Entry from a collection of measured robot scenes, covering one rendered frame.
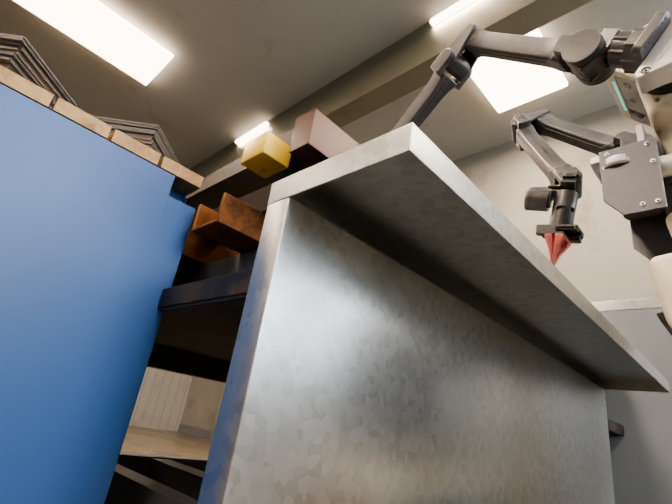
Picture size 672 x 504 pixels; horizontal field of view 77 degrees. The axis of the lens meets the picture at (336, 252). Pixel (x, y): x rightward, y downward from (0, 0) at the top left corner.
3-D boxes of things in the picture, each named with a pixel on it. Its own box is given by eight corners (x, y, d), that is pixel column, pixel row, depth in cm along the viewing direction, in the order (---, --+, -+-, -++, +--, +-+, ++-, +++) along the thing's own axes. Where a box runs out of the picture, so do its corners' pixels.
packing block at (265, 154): (239, 163, 66) (245, 143, 67) (264, 179, 69) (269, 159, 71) (263, 151, 62) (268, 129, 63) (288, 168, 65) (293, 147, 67)
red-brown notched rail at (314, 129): (289, 152, 60) (296, 118, 62) (603, 372, 163) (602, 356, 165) (308, 142, 57) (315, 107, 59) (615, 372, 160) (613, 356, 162)
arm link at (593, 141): (539, 100, 148) (540, 127, 154) (506, 118, 147) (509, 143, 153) (663, 137, 112) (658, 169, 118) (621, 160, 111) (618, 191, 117)
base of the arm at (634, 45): (668, 7, 77) (680, 51, 85) (624, 8, 83) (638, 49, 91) (638, 50, 78) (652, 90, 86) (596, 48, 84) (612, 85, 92)
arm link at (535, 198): (579, 167, 115) (578, 193, 120) (533, 167, 122) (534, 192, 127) (570, 194, 108) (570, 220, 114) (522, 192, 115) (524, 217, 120)
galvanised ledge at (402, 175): (267, 204, 50) (272, 183, 51) (590, 388, 133) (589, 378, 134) (409, 149, 37) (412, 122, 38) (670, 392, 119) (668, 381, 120)
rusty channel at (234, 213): (190, 231, 68) (198, 204, 70) (552, 394, 174) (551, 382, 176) (217, 220, 63) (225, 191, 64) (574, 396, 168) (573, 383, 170)
